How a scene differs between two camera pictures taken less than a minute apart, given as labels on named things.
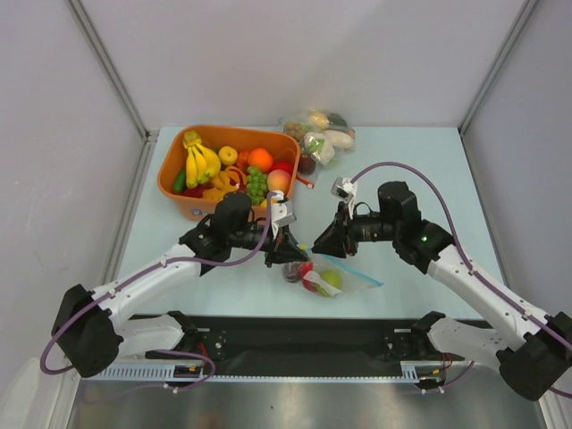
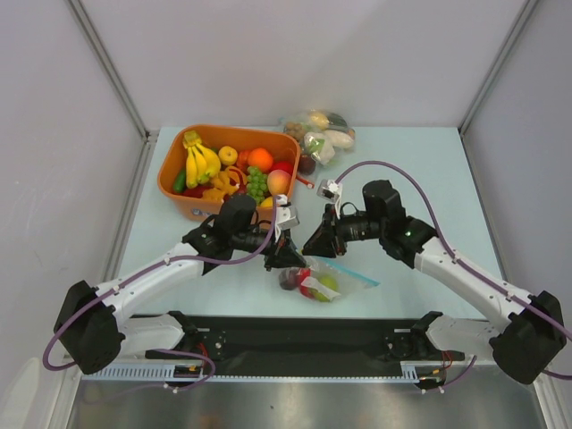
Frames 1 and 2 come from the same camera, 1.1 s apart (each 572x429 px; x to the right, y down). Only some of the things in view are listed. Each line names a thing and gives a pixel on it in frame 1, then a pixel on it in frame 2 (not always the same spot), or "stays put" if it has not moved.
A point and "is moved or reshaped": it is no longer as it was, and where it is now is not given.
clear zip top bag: x=323 y=276 is moved or reshaped
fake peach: x=279 y=180 stays put
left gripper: x=283 y=249 stays put
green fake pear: x=334 y=277 -> x=329 y=281
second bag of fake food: x=320 y=133 stays put
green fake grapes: x=256 y=184 stays put
